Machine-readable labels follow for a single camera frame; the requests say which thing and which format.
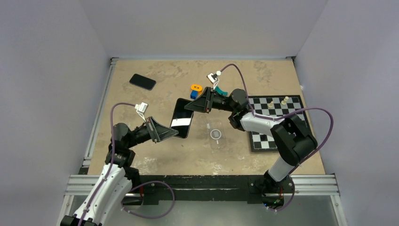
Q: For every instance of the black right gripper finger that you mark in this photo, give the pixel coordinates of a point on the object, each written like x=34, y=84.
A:
x=196, y=108
x=206, y=97

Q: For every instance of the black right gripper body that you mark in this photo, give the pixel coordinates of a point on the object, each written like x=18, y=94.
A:
x=217, y=101

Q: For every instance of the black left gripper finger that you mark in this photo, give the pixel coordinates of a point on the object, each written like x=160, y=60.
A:
x=160, y=123
x=165, y=134

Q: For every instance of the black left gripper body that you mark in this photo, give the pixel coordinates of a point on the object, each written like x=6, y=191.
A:
x=145, y=133

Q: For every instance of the black phone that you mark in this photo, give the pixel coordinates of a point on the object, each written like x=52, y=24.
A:
x=181, y=118

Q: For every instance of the blue phone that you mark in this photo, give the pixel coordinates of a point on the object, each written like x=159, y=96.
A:
x=142, y=82

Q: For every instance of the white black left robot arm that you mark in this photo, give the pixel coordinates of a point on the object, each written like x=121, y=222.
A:
x=118, y=177

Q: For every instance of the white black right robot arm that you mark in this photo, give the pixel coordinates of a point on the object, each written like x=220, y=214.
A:
x=294, y=141

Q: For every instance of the blue toy block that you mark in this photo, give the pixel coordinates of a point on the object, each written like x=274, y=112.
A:
x=194, y=94

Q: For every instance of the teal curved toy block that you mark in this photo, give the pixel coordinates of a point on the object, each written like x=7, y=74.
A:
x=220, y=92

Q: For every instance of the black chess piece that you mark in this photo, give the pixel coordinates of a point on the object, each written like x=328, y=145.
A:
x=263, y=138

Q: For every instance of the black white chessboard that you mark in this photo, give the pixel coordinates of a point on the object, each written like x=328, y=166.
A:
x=266, y=118

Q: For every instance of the white chess piece tall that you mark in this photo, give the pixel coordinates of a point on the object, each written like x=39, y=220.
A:
x=284, y=100

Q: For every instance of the black front mounting bar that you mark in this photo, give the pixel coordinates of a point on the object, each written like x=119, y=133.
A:
x=252, y=189

